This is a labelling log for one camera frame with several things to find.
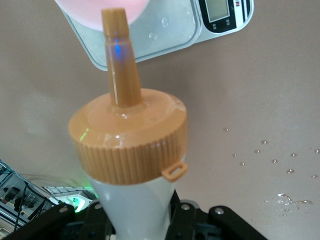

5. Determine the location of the sauce bottle with orange cap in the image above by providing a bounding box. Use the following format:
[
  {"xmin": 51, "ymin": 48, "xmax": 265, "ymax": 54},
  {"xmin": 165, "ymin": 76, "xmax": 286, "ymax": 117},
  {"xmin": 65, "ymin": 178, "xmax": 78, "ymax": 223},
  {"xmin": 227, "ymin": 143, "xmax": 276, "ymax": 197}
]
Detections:
[{"xmin": 67, "ymin": 7, "xmax": 189, "ymax": 240}]

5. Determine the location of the grey equipment rack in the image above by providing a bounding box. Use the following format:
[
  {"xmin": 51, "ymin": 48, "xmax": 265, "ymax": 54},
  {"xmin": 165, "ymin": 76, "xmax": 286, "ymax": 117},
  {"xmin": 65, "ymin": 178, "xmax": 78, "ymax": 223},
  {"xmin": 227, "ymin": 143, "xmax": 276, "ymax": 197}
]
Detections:
[{"xmin": 0, "ymin": 157, "xmax": 55, "ymax": 233}]

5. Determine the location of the pink plastic cup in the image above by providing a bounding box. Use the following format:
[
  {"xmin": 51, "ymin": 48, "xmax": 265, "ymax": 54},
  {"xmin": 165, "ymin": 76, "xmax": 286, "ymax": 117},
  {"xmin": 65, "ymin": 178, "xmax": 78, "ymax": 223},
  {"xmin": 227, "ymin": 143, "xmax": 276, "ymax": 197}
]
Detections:
[{"xmin": 53, "ymin": 0, "xmax": 151, "ymax": 32}]

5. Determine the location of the silver digital kitchen scale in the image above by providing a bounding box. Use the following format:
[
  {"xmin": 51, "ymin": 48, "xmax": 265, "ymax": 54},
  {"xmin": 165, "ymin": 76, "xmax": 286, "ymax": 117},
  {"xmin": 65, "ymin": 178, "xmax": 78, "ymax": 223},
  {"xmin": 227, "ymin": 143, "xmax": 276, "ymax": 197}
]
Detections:
[{"xmin": 66, "ymin": 0, "xmax": 255, "ymax": 72}]

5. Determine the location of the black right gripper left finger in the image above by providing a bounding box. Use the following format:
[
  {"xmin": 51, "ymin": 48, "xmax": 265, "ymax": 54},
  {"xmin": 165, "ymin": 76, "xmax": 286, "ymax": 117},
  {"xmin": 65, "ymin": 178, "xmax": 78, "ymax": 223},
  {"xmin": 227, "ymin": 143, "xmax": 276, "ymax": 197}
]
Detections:
[{"xmin": 0, "ymin": 199, "xmax": 116, "ymax": 240}]

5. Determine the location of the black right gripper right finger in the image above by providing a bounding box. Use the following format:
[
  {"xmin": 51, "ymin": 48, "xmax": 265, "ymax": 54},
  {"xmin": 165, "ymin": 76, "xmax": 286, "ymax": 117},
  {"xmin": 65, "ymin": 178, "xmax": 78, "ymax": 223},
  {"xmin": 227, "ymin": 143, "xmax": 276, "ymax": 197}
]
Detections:
[{"xmin": 169, "ymin": 188, "xmax": 269, "ymax": 240}]

